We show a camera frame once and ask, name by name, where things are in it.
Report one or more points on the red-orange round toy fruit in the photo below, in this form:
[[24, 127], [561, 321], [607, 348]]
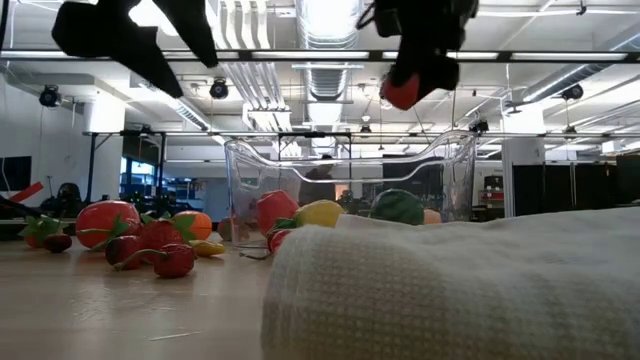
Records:
[[400, 95]]

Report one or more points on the shelf with red boxes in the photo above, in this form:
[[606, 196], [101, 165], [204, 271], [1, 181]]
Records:
[[492, 192]]

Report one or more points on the yellow toy banana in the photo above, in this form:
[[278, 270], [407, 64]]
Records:
[[207, 248]]

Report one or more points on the yellow toy lemon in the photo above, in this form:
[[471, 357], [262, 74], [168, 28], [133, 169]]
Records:
[[320, 214]]

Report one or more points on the large red toy tomato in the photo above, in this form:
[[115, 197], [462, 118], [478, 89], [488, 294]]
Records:
[[102, 220]]

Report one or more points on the white waffle dish towel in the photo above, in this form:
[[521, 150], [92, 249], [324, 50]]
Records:
[[450, 290]]

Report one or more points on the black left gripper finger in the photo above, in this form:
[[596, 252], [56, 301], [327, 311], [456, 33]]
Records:
[[110, 35], [192, 25]]

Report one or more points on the leafy red toy strawberry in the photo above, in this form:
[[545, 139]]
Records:
[[37, 227]]

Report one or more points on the glossy red toy apple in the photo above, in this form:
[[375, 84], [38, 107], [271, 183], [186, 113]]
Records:
[[275, 210]]

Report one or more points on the red toy cherry with stem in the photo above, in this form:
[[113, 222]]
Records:
[[277, 241], [175, 262], [122, 250]]

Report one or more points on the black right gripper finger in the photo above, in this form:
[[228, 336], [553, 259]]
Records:
[[440, 70], [410, 62]]

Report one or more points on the red background object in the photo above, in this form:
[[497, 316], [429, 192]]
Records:
[[27, 192]]

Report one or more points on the dark red toy cherry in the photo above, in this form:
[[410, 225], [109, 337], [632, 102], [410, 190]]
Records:
[[57, 243]]

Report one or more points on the black ceiling spotlight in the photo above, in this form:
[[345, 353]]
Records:
[[219, 89], [572, 92], [366, 129], [479, 126], [50, 95]]

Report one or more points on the orange toy fruit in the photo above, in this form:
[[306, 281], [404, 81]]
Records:
[[201, 227]]

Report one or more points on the black wall monitor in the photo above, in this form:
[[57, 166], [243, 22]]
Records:
[[15, 172]]

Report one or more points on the pale toy peach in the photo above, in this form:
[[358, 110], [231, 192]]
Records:
[[432, 216]]

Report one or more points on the clear plastic container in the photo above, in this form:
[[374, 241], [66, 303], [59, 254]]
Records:
[[240, 200]]

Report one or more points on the black room partition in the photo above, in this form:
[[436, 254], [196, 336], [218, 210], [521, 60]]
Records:
[[595, 187]]

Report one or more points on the silver ventilation duct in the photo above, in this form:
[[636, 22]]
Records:
[[327, 80]]

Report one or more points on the long ceiling light rail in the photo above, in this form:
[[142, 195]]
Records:
[[310, 55]]

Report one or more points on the person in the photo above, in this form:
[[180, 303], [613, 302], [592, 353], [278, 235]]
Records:
[[320, 187]]

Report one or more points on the striped toy watermelon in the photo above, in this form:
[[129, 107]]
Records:
[[397, 206]]

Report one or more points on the small strawberry with leaf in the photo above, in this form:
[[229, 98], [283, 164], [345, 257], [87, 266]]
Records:
[[131, 227]]

